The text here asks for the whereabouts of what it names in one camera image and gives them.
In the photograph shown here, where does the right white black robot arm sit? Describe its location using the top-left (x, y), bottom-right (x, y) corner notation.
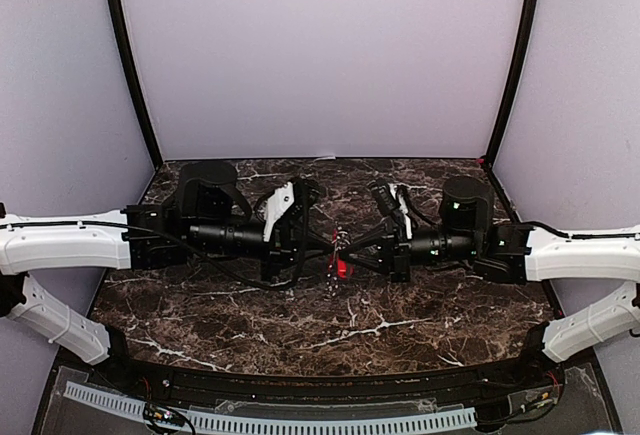
top-left (339, 176), bottom-right (639, 389)

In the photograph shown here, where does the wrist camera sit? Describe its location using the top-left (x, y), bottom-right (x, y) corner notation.
top-left (253, 177), bottom-right (321, 242)
top-left (368, 179), bottom-right (413, 240)

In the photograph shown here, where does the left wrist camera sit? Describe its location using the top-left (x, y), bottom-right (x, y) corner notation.
top-left (253, 177), bottom-right (321, 242)

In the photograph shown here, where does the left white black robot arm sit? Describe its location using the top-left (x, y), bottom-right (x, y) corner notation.
top-left (1, 160), bottom-right (332, 391)

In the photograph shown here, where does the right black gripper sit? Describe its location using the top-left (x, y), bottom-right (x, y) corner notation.
top-left (340, 216), bottom-right (481, 283)

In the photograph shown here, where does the red key tag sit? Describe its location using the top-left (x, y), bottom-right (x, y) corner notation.
top-left (334, 258), bottom-right (353, 279)

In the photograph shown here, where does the black frame post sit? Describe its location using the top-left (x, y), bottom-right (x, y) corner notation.
top-left (107, 0), bottom-right (164, 170)
top-left (484, 0), bottom-right (538, 166)

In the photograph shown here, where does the small green circuit board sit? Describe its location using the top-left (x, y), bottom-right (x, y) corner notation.
top-left (142, 404), bottom-right (184, 426)

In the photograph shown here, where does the black front rail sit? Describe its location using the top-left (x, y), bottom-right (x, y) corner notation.
top-left (92, 337), bottom-right (565, 405)

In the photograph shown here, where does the right black frame post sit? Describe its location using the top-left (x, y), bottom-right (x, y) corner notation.
top-left (484, 0), bottom-right (538, 166)

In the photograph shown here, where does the white slotted cable duct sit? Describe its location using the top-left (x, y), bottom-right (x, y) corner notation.
top-left (63, 382), bottom-right (477, 434)

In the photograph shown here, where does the large keyring with red sleeve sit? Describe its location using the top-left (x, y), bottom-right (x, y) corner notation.
top-left (325, 225), bottom-right (350, 297)

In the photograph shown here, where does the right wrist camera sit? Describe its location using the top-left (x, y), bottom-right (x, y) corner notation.
top-left (368, 179), bottom-right (413, 240)

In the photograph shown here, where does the left black frame post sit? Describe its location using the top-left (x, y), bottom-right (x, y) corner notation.
top-left (107, 0), bottom-right (164, 170)

